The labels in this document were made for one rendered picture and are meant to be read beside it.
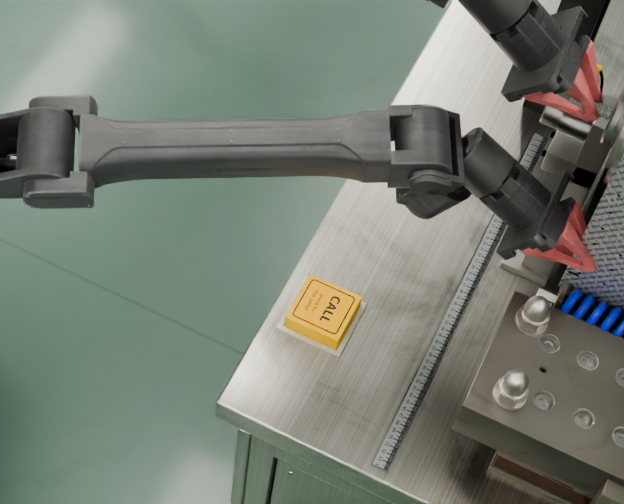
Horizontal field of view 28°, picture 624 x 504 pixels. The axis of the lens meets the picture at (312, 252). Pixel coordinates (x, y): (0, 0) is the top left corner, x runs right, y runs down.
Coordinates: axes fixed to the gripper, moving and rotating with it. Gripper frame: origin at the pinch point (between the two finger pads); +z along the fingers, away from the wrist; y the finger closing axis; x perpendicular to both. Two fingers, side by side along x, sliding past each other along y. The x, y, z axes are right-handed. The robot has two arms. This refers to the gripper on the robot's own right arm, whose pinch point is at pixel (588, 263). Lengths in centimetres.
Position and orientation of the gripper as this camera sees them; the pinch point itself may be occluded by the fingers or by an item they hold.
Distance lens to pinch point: 139.5
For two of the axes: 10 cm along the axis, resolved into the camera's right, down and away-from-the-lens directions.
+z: 7.4, 6.2, 2.7
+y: -4.3, 7.4, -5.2
